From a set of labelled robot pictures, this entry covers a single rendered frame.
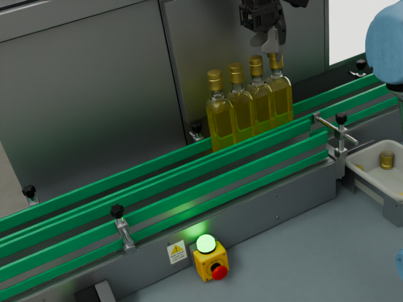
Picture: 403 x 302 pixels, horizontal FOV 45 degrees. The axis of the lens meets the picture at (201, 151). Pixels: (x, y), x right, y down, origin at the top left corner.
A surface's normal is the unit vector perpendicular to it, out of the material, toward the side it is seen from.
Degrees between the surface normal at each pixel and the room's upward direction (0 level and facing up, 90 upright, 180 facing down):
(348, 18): 90
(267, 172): 90
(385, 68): 82
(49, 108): 90
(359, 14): 90
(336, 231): 0
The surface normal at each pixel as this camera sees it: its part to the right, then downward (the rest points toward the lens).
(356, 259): -0.15, -0.82
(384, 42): -0.92, 0.22
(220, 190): 0.44, 0.44
